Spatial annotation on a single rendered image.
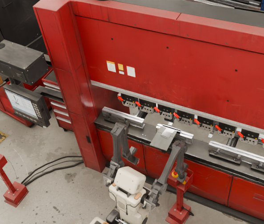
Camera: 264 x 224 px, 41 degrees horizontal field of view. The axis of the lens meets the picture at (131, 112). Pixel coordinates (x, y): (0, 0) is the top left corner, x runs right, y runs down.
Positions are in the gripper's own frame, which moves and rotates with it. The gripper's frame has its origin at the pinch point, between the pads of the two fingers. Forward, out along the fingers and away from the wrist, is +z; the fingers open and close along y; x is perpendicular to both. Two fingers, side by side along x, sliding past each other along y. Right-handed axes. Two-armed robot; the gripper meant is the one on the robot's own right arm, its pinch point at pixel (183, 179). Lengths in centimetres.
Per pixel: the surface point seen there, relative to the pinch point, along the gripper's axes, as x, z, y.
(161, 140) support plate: 34.4, -15.1, 20.9
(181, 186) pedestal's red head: 0.1, 8.7, -4.9
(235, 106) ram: -25, -65, 60
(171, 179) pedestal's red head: 10.7, 1.7, -5.4
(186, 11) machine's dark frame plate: 24, -133, 81
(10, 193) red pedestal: 185, 39, -107
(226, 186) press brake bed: -33, 32, 23
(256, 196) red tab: -61, 32, 28
